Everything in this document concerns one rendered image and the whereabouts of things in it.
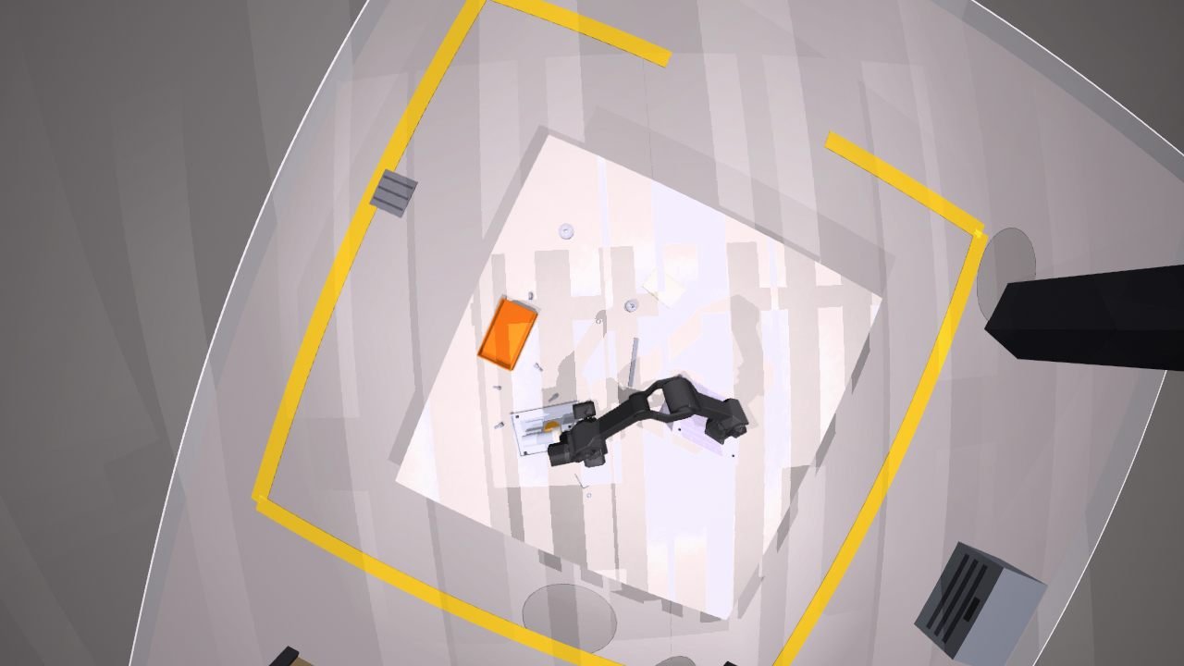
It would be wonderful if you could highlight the orange open tray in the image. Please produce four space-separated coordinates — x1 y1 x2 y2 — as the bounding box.
477 297 538 372

